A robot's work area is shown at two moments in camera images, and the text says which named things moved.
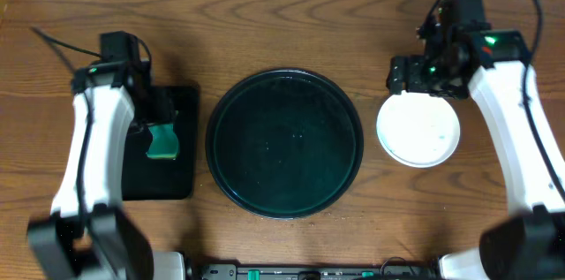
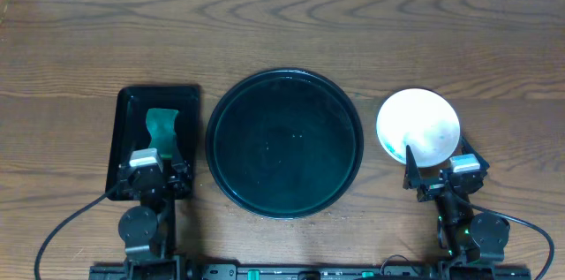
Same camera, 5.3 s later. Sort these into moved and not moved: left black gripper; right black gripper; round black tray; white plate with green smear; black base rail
Moved: left black gripper; right black gripper
Not moved: white plate with green smear; black base rail; round black tray
